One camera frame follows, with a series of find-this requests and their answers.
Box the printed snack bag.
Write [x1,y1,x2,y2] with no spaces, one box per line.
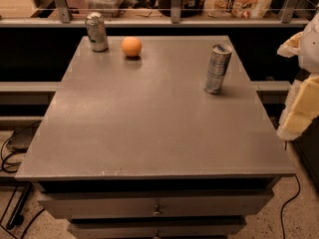
[205,0,272,19]

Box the grey drawer cabinet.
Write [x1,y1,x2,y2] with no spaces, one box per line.
[17,37,295,225]

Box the black cables left floor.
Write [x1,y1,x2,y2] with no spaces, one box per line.
[0,121,46,239]

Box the black metal stand leg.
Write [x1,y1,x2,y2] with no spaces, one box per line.
[6,182,32,230]

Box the orange fruit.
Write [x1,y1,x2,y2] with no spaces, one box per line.
[121,37,142,57]

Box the upper grey drawer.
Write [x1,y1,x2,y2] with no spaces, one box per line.
[38,190,273,219]

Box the grey power adapter box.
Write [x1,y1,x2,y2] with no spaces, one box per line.
[6,127,36,151]

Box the lower grey drawer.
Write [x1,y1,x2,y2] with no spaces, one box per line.
[68,219,245,239]

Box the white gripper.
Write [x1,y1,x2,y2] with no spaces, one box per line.
[277,14,319,140]

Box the green silver soda can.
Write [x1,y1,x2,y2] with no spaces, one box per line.
[85,12,109,52]

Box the silver blue redbull can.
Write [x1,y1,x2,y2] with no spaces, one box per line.
[204,43,232,95]

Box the grey drawer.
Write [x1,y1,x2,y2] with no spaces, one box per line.
[38,190,273,219]
[68,219,245,239]

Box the black cable right floor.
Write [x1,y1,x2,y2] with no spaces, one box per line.
[279,139,302,239]

